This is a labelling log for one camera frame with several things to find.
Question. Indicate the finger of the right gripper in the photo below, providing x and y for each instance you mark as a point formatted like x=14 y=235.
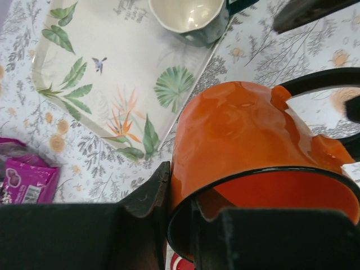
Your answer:
x=297 y=13

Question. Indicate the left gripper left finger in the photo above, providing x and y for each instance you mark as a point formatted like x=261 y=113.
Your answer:
x=129 y=234

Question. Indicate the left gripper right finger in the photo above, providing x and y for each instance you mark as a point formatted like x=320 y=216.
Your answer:
x=256 y=238

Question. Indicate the red mug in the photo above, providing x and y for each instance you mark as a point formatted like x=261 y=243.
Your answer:
x=178 y=263

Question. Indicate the orange mug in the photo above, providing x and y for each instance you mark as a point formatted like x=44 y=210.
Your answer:
x=239 y=144

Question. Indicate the dark green mug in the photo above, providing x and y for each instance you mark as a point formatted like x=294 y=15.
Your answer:
x=201 y=22

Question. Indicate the purple snack box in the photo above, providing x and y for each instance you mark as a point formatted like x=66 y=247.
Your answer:
x=25 y=177

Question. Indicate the leaf print tray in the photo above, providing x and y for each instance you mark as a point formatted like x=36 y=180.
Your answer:
x=116 y=70

